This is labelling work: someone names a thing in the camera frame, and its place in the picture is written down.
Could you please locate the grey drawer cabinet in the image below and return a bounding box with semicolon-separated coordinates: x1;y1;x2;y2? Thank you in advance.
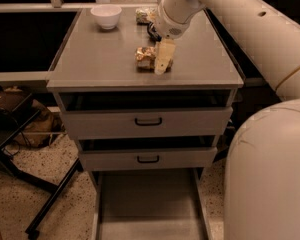
45;6;245;192

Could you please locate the black drawer handle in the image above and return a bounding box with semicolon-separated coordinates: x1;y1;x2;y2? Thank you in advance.
137;156;160;164
134;117;163;127

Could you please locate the white bowl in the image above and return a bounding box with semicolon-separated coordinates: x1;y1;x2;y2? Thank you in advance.
90;4;122;30

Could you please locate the black middle drawer handle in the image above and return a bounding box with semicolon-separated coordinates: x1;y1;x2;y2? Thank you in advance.
137;156;160;164

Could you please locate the black top drawer handle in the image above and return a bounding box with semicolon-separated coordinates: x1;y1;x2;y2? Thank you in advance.
134;117;163;127

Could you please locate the black side table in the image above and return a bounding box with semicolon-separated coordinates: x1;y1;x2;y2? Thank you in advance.
0;89;84;240

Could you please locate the blue soda can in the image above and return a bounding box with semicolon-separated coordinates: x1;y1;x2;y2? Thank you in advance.
147;22;162;42

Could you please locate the grey middle drawer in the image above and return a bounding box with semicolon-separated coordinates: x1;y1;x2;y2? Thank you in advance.
78;136;217;171

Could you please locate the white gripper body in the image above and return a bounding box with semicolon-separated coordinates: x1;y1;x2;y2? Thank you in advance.
153;0;205;39

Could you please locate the grey open bottom drawer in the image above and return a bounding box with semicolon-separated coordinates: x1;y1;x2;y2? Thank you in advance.
91;169;212;240

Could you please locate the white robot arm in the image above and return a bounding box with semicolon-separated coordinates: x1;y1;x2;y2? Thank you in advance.
155;0;300;240

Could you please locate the grey top drawer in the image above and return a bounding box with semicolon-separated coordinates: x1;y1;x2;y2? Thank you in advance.
60;90;232;139

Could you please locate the tan bag on floor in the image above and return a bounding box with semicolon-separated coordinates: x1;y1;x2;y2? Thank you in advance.
1;88;58;148

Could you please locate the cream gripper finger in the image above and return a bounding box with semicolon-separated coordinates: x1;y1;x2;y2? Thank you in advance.
154;38;176;75

